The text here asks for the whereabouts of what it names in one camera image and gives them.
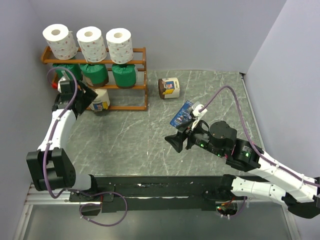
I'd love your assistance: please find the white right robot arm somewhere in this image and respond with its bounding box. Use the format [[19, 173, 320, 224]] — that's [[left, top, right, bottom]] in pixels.
[[164, 120, 320, 219]]

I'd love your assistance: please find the cartoon roll back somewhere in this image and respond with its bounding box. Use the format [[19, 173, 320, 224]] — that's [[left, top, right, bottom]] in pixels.
[[158, 77, 181, 100]]

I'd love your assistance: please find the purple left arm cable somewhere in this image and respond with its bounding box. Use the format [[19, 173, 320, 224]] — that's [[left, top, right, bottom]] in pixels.
[[42, 67, 101, 200]]

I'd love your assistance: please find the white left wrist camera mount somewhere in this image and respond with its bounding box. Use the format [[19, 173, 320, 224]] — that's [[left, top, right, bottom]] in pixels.
[[51, 76, 70, 93]]

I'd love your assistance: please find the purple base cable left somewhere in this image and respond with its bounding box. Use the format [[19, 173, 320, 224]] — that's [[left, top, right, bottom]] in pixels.
[[79, 191, 128, 227]]

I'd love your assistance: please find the blue razor blister pack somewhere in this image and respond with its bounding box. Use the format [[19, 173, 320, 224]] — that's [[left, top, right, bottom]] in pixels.
[[170, 101, 195, 128]]

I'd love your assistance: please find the white dotted roll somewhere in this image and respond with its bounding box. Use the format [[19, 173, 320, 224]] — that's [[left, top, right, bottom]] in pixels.
[[76, 26, 108, 63], [42, 24, 79, 60], [105, 28, 134, 65]]

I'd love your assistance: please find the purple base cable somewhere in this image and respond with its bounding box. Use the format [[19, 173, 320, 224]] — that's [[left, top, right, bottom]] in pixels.
[[219, 196, 250, 221], [79, 191, 128, 227]]

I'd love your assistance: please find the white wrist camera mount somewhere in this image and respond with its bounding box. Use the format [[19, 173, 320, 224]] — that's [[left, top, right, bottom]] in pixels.
[[51, 76, 70, 93], [190, 101, 208, 131]]

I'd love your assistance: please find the green roll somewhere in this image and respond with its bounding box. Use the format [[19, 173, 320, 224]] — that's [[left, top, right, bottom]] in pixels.
[[79, 63, 109, 88], [52, 63, 83, 81], [111, 64, 137, 89]]

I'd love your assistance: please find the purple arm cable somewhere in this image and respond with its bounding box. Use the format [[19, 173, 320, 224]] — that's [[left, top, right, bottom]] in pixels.
[[199, 85, 320, 188], [42, 67, 101, 200]]

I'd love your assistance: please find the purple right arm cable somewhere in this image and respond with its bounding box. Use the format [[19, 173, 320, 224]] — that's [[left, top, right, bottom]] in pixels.
[[199, 85, 320, 188]]

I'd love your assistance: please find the cream roll front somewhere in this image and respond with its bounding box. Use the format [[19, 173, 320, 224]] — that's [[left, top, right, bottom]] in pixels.
[[89, 88, 110, 112]]

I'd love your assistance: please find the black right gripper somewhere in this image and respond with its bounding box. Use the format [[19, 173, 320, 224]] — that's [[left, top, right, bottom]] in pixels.
[[164, 117, 226, 157]]

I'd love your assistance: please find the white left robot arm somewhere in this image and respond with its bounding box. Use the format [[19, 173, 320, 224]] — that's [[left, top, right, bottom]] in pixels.
[[26, 80, 99, 201]]

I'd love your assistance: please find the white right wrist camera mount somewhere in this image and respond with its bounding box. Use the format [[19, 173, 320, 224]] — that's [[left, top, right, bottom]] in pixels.
[[190, 101, 208, 131]]

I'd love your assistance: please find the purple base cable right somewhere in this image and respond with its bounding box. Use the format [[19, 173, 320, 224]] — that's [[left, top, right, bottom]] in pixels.
[[219, 196, 250, 221]]

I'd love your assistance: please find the orange wooden shelf rack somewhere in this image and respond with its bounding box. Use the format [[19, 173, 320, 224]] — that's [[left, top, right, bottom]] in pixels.
[[40, 46, 148, 111]]

